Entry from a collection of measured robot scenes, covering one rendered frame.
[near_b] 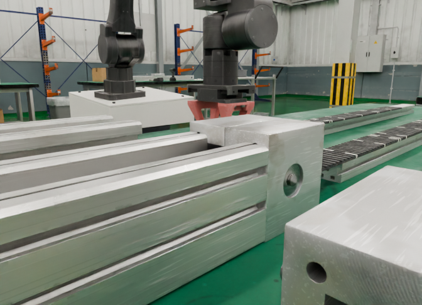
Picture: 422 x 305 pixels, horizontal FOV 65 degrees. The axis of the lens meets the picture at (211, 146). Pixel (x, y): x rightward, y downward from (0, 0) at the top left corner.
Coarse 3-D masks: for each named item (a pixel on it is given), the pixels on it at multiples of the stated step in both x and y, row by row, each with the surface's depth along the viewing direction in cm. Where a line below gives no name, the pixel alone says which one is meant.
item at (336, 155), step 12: (420, 120) 77; (384, 132) 62; (396, 132) 62; (408, 132) 62; (420, 132) 64; (348, 144) 52; (360, 144) 51; (372, 144) 52; (384, 144) 52; (324, 156) 44; (336, 156) 44; (348, 156) 45; (324, 168) 39
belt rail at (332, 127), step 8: (400, 104) 122; (408, 104) 122; (384, 112) 102; (392, 112) 107; (400, 112) 112; (408, 112) 118; (344, 120) 84; (352, 120) 87; (360, 120) 92; (368, 120) 94; (376, 120) 99; (328, 128) 80; (336, 128) 82; (344, 128) 85
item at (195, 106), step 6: (228, 96) 56; (234, 96) 55; (240, 96) 56; (192, 102) 56; (198, 102) 56; (204, 102) 57; (210, 102) 58; (216, 102) 59; (192, 108) 56; (198, 108) 56; (204, 108) 57; (210, 108) 60; (216, 108) 59; (198, 114) 56; (210, 114) 60; (216, 114) 59
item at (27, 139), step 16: (0, 128) 37; (16, 128) 38; (32, 128) 39; (48, 128) 40; (64, 128) 36; (80, 128) 36; (96, 128) 37; (112, 128) 38; (128, 128) 39; (0, 144) 30; (16, 144) 31; (32, 144) 32; (48, 144) 33; (64, 144) 34; (80, 144) 37; (96, 144) 38; (0, 160) 32
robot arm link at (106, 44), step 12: (120, 0) 80; (132, 0) 82; (120, 12) 82; (132, 12) 83; (108, 24) 83; (120, 24) 83; (132, 24) 84; (108, 36) 83; (108, 48) 83; (144, 48) 88; (108, 60) 85
